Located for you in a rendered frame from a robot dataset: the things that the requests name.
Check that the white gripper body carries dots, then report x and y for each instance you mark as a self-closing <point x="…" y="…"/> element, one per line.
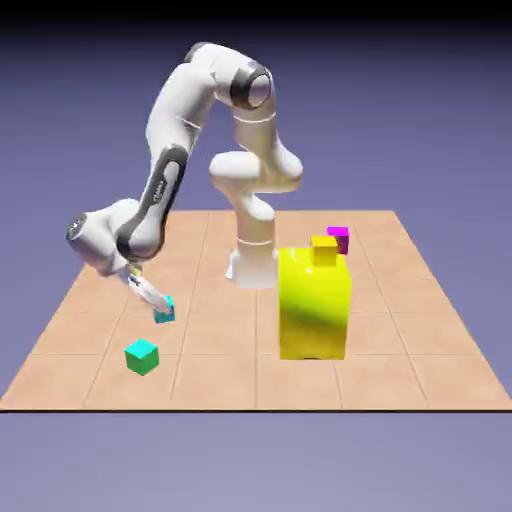
<point x="148" y="292"/>

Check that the small teal cube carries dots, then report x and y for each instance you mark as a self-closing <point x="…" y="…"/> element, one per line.
<point x="164" y="315"/>

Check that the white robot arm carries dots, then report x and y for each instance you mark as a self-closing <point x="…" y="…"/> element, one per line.
<point x="172" y="120"/>

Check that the small green cube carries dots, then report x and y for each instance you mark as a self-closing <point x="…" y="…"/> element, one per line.
<point x="141" y="356"/>

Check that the small yellow cube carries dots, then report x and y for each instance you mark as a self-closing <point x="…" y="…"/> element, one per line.
<point x="324" y="251"/>

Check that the small magenta cube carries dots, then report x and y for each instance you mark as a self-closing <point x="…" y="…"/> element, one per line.
<point x="340" y="236"/>

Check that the large yellow box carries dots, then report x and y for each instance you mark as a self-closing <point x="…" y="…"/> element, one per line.
<point x="312" y="308"/>

